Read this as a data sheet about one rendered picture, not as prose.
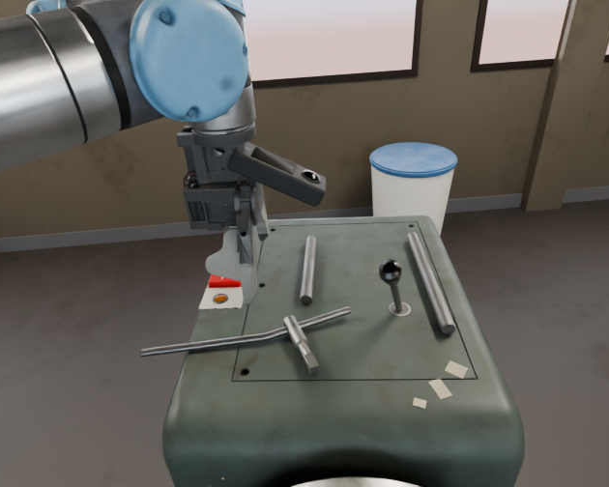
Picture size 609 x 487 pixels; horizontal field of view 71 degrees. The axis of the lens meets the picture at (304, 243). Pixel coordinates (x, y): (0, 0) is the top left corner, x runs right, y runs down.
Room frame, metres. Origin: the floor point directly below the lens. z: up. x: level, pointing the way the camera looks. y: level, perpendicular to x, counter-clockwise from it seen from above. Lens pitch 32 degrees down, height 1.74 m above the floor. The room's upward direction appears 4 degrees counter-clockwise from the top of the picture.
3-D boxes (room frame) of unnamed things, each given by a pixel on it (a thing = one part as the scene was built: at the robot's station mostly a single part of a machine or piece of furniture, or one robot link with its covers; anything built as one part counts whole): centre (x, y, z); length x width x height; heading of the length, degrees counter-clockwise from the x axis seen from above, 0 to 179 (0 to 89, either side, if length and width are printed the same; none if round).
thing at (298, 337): (0.48, 0.02, 1.27); 0.12 x 0.02 x 0.02; 19
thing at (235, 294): (0.65, 0.15, 1.23); 0.13 x 0.08 x 0.06; 176
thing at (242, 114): (0.48, 0.08, 1.62); 0.08 x 0.08 x 0.05
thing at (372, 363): (0.61, -0.05, 1.06); 0.59 x 0.48 x 0.39; 176
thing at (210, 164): (0.48, 0.09, 1.54); 0.09 x 0.08 x 0.12; 86
